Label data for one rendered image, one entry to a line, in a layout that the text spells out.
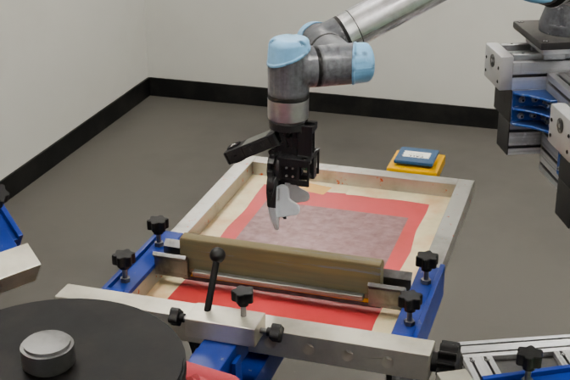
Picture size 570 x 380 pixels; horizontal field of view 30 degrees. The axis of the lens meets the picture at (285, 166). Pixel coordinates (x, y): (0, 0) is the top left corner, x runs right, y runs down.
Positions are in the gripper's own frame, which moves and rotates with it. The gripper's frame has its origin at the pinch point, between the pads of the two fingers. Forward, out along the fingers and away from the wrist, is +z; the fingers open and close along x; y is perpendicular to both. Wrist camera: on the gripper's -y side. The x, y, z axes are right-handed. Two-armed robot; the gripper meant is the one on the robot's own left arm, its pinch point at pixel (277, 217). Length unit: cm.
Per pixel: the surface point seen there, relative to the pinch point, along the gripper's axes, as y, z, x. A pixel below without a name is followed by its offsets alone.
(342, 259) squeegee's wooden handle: 13.2, 6.5, -1.0
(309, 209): -5.5, 16.8, 40.8
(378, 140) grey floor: -53, 112, 333
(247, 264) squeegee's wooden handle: -5.8, 10.3, -1.2
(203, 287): -15.1, 17.1, -0.9
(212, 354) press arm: 0.5, 8.5, -36.0
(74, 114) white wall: -199, 95, 279
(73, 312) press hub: -3, -19, -73
